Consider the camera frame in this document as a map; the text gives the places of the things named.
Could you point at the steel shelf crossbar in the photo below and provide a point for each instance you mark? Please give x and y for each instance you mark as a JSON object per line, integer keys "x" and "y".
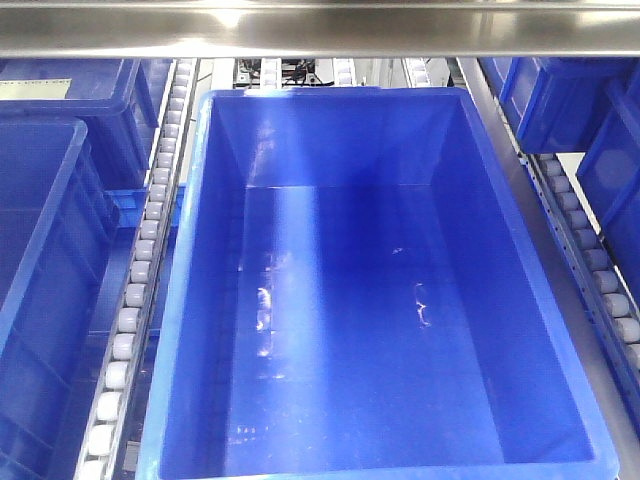
{"x": 210, "y": 29}

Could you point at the large blue centre bin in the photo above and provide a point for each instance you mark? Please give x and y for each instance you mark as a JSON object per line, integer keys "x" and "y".
{"x": 355, "y": 295}

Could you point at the blue bin left rear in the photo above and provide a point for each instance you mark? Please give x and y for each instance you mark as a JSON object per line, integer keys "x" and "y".
{"x": 119, "y": 100}

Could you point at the blue bin left front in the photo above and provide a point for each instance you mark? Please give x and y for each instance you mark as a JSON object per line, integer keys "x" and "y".
{"x": 57, "y": 226}

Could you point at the blue bin right rear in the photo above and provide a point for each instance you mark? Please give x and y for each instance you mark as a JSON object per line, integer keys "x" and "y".
{"x": 555, "y": 104}

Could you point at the blue bin right front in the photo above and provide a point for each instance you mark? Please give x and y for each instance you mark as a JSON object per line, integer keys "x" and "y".
{"x": 609, "y": 177}

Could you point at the right white roller track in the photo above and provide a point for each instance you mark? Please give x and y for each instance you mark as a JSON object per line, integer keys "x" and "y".
{"x": 609, "y": 303}

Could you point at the white roller track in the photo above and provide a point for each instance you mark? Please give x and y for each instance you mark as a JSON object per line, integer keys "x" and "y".
{"x": 104, "y": 440}
{"x": 609, "y": 303}

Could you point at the left white roller track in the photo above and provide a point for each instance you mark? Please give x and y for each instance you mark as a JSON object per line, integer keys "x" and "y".
{"x": 104, "y": 440}

